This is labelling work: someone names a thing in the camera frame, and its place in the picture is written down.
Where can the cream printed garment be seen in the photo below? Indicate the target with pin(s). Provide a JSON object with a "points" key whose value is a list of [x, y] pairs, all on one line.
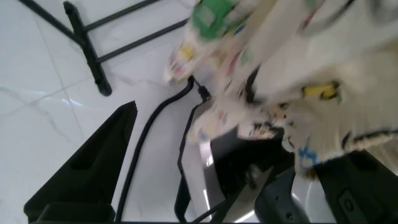
{"points": [[311, 62]]}

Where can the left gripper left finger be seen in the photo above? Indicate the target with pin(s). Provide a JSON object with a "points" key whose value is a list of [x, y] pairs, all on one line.
{"points": [[77, 186]]}

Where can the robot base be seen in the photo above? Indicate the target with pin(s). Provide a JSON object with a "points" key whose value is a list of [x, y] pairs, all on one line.
{"points": [[236, 165]]}

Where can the black clothes rack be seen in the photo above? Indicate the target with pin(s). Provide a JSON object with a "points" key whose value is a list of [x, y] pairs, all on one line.
{"points": [[90, 59]]}

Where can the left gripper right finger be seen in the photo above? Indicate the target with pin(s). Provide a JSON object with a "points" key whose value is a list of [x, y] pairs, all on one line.
{"points": [[370, 193]]}

